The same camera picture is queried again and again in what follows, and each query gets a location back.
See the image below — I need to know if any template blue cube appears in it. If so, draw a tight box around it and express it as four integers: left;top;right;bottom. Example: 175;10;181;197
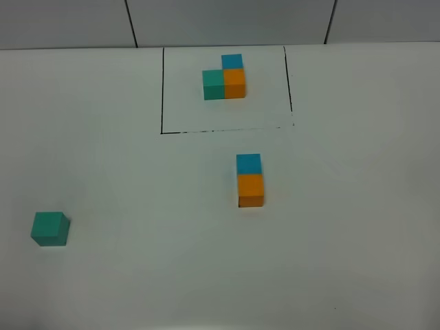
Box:
221;54;243;70

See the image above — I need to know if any template orange cube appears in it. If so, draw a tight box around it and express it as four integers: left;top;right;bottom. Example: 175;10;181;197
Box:
223;68;246;99

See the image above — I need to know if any template green cube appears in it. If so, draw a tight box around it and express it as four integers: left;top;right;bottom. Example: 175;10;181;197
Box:
202;69;225;100

